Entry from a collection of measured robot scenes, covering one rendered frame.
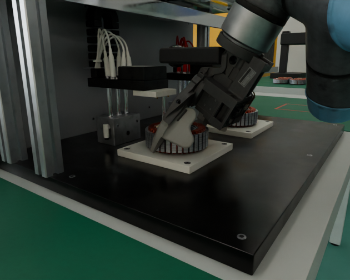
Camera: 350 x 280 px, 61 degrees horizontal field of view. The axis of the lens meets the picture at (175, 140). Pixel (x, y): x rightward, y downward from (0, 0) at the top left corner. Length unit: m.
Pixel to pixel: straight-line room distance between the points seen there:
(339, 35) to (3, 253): 0.39
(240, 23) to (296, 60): 5.50
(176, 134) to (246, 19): 0.18
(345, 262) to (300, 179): 1.28
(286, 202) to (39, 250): 0.28
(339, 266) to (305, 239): 1.32
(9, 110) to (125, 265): 0.33
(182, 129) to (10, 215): 0.25
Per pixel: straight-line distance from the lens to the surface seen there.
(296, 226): 0.38
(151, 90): 0.52
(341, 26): 0.34
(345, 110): 0.46
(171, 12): 0.66
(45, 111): 0.44
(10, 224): 0.40
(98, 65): 0.61
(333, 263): 1.69
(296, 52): 5.90
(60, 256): 0.33
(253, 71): 0.43
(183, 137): 0.44
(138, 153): 0.49
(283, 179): 0.45
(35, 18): 0.45
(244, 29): 0.42
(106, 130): 0.58
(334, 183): 0.53
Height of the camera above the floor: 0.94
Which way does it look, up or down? 16 degrees down
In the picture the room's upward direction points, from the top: straight up
